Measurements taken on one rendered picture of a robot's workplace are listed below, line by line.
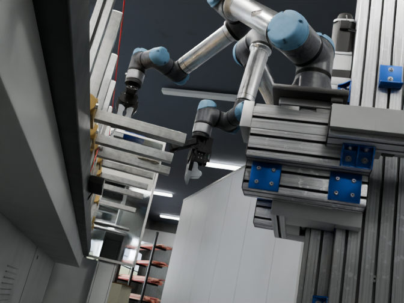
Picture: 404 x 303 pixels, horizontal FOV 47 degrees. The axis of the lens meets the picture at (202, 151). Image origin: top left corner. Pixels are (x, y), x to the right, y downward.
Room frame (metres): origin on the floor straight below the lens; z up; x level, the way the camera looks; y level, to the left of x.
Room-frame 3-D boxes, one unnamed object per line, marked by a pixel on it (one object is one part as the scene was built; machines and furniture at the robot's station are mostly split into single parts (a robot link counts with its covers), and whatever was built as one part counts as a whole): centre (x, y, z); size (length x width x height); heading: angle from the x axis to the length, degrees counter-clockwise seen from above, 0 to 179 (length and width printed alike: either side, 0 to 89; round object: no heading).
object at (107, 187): (2.71, 0.47, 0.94); 0.37 x 0.03 x 0.03; 99
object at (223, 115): (1.78, -0.08, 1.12); 0.11 x 0.11 x 0.08; 21
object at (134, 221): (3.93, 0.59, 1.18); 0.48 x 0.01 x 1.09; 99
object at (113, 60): (1.42, 0.37, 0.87); 0.04 x 0.04 x 0.48; 9
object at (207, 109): (1.77, 0.02, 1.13); 0.09 x 0.08 x 0.11; 111
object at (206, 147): (1.77, 0.01, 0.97); 0.09 x 0.08 x 0.12; 99
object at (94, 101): (1.19, 0.33, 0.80); 0.14 x 0.06 x 0.05; 9
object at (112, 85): (1.66, 0.41, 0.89); 0.04 x 0.04 x 0.48; 9
